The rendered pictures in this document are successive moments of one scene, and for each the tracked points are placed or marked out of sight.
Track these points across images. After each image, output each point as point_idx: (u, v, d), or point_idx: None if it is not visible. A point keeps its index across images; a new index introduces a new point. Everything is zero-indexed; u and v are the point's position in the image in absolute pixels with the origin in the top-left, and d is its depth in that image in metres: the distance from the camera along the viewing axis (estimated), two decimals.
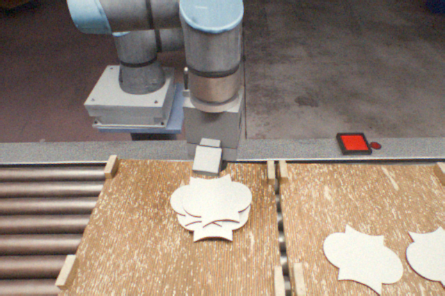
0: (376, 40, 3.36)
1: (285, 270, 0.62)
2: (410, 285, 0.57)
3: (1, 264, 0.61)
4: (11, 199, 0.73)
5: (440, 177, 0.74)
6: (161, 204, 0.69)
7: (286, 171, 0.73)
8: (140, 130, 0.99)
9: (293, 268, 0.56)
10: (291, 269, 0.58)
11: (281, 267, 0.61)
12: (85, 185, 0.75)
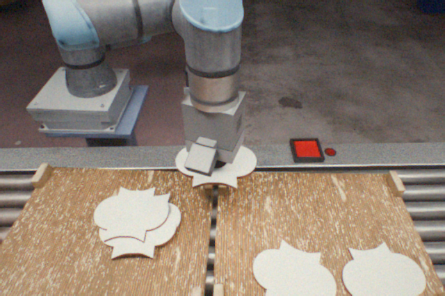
0: (365, 40, 3.31)
1: (212, 290, 0.57)
2: None
3: None
4: None
5: (391, 187, 0.69)
6: (88, 217, 0.64)
7: None
8: (89, 135, 0.94)
9: (213, 290, 0.51)
10: (213, 290, 0.53)
11: (207, 287, 0.57)
12: (13, 194, 0.70)
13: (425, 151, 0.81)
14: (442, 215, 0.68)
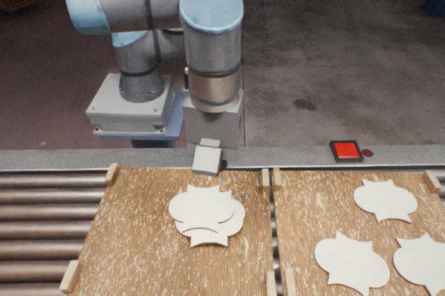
0: (374, 43, 3.39)
1: (278, 275, 0.65)
2: (396, 289, 0.60)
3: (7, 269, 0.64)
4: (16, 205, 0.76)
5: (427, 184, 0.77)
6: (160, 211, 0.72)
7: (279, 179, 0.76)
8: (140, 137, 1.02)
9: (285, 273, 0.59)
10: (284, 274, 0.61)
11: (274, 272, 0.64)
12: (87, 192, 0.78)
13: None
14: None
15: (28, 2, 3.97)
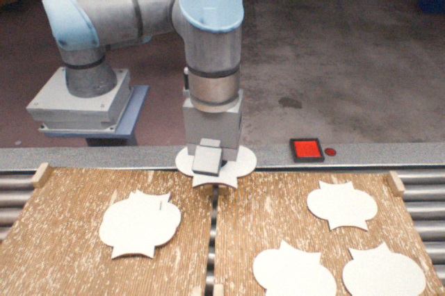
0: (365, 40, 3.31)
1: (212, 290, 0.57)
2: None
3: None
4: None
5: (391, 187, 0.69)
6: (88, 217, 0.64)
7: None
8: (89, 135, 0.94)
9: (213, 290, 0.51)
10: (213, 290, 0.53)
11: (207, 287, 0.57)
12: (13, 194, 0.70)
13: (425, 151, 0.81)
14: (442, 215, 0.68)
15: None
